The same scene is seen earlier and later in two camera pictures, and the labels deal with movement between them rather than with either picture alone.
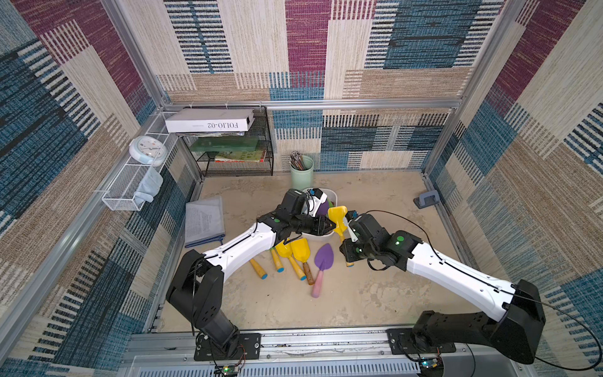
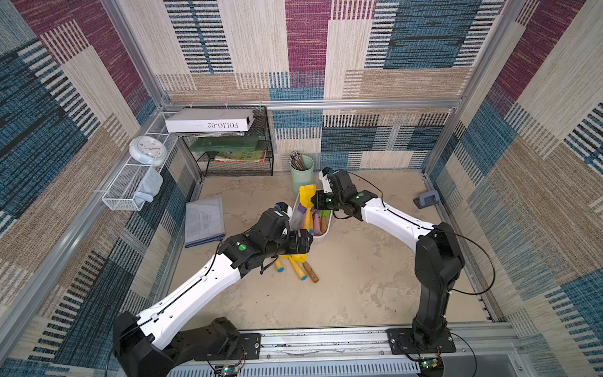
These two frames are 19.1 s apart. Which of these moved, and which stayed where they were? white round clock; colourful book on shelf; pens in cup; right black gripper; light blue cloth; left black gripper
Moved: left black gripper; right black gripper
Stayed: pens in cup; light blue cloth; colourful book on shelf; white round clock
